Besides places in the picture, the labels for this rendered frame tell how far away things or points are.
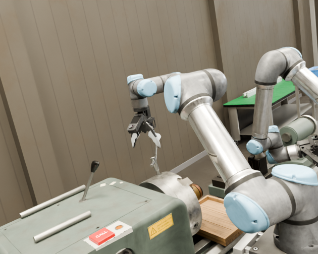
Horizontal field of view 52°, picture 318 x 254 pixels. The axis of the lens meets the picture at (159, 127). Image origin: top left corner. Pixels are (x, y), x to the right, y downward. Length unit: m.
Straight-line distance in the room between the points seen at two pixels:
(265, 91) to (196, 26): 3.89
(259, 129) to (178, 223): 0.63
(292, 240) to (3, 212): 2.84
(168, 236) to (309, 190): 0.50
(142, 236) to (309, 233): 0.50
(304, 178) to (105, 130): 3.18
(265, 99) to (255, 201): 0.75
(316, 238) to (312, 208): 0.09
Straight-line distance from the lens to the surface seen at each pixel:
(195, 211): 1.43
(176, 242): 1.24
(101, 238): 1.05
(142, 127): 1.54
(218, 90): 1.09
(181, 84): 1.03
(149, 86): 1.40
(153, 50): 4.54
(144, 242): 1.13
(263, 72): 1.51
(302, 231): 1.02
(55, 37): 3.66
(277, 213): 0.91
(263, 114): 1.57
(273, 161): 1.77
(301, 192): 0.96
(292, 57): 1.60
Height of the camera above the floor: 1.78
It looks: 13 degrees down
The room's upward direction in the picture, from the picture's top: 11 degrees counter-clockwise
